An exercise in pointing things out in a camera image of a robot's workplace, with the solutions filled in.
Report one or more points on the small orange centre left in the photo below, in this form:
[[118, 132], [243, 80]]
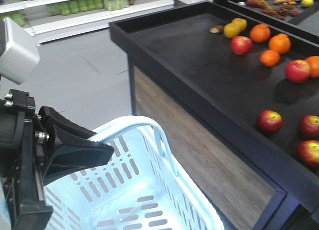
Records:
[[269, 58]]

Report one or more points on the yellow green pear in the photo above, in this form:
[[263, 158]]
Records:
[[242, 23], [232, 30]]

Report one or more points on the white supermarket shelving unit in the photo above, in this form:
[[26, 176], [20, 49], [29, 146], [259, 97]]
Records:
[[49, 20]]

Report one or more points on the yellow green pear rear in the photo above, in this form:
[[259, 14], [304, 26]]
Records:
[[242, 23]]

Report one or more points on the red apple front right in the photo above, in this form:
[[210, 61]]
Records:
[[308, 153]]

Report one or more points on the green drink bottle row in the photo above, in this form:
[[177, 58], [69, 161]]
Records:
[[76, 6]]

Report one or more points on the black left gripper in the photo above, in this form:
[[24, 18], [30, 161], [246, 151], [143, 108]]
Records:
[[68, 150]]

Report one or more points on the yellow green pear front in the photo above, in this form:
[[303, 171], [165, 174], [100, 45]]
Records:
[[232, 30]]

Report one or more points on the pink red apple centre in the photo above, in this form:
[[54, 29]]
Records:
[[298, 71]]

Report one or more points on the orange behind centre apple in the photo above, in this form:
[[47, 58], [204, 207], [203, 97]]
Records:
[[313, 61]]

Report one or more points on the light blue plastic basket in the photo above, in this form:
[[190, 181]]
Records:
[[142, 187]]

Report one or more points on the orange rear left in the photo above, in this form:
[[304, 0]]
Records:
[[260, 33]]

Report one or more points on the red apple front left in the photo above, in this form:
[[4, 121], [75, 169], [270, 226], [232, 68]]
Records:
[[269, 122]]

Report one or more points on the black upper display shelf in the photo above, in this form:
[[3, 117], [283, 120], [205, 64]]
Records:
[[300, 17]]

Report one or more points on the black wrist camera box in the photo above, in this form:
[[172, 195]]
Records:
[[18, 52]]

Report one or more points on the pink red apple rear left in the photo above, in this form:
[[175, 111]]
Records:
[[241, 45]]

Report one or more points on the pink red apple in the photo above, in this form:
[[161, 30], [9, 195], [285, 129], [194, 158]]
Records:
[[241, 45], [298, 71]]

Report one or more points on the red apple front middle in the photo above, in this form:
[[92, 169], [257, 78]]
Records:
[[309, 127]]

